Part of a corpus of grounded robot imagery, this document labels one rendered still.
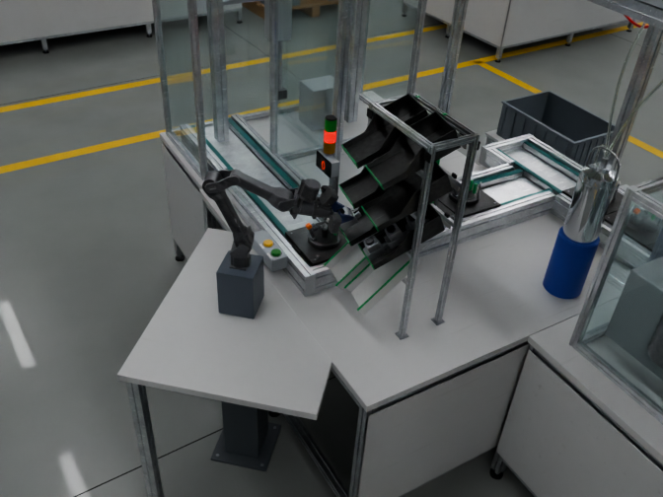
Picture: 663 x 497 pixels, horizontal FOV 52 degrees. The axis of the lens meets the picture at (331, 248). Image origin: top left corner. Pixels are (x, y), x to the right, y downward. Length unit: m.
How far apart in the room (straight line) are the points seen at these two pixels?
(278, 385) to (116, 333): 1.67
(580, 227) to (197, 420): 1.94
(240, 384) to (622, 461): 1.33
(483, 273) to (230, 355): 1.13
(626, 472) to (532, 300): 0.73
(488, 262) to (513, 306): 0.28
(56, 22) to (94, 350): 4.31
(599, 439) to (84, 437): 2.22
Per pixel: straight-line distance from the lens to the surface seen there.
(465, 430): 2.89
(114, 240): 4.53
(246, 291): 2.50
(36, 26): 7.38
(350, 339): 2.52
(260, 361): 2.43
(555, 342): 2.70
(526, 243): 3.17
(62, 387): 3.66
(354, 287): 2.51
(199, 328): 2.57
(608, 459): 2.67
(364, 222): 2.47
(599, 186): 2.63
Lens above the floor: 2.63
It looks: 37 degrees down
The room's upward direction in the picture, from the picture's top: 4 degrees clockwise
